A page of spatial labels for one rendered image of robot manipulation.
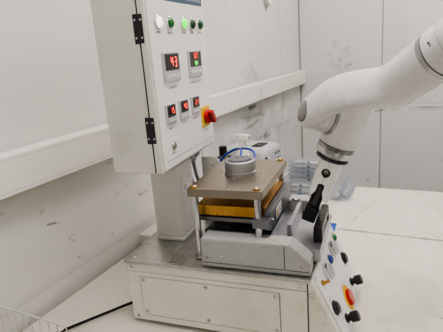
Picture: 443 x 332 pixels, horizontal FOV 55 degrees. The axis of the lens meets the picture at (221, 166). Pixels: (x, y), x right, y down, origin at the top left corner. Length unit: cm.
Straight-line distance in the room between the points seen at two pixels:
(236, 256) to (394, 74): 50
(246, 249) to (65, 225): 60
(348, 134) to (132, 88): 48
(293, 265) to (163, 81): 49
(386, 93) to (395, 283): 64
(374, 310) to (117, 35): 90
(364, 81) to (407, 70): 9
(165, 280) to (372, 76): 66
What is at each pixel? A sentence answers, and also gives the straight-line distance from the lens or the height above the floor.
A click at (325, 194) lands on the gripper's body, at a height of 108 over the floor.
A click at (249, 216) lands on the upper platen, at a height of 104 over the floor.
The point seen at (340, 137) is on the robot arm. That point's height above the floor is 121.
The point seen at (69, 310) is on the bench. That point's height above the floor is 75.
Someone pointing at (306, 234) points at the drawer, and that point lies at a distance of 106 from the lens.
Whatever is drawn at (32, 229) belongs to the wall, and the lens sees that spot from 127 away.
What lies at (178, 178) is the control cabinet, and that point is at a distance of 111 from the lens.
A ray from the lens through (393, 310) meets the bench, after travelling 121.
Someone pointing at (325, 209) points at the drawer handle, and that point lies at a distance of 110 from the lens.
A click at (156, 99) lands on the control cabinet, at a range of 95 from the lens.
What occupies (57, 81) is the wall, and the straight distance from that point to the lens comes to 131.
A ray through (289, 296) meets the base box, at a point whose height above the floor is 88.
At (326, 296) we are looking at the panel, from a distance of 102.
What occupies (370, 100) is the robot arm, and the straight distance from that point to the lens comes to 86.
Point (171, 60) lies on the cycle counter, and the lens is 101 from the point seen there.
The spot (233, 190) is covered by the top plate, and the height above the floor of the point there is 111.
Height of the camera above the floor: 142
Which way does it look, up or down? 15 degrees down
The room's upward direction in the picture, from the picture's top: 4 degrees counter-clockwise
